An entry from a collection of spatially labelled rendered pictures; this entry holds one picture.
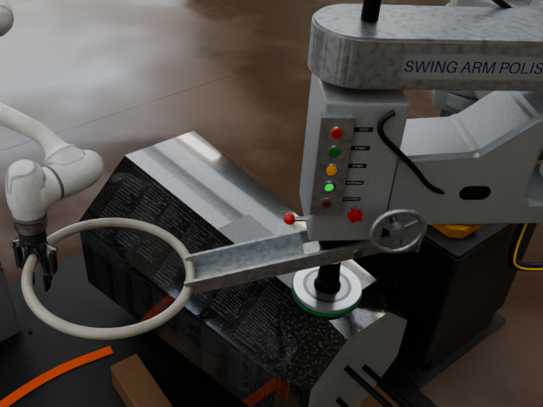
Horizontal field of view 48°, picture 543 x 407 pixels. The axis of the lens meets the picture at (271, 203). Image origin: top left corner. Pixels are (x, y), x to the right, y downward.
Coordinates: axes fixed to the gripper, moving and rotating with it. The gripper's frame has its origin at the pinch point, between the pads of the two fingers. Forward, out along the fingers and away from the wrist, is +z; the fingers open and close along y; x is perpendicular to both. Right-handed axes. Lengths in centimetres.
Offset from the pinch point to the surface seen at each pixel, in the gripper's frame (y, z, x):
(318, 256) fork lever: 81, -24, 9
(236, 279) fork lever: 59, -14, 3
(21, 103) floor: -141, 88, 240
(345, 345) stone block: 95, 4, 3
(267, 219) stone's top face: 62, -3, 48
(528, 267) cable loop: 147, -18, 31
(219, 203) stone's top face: 43, -2, 52
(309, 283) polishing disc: 80, -6, 16
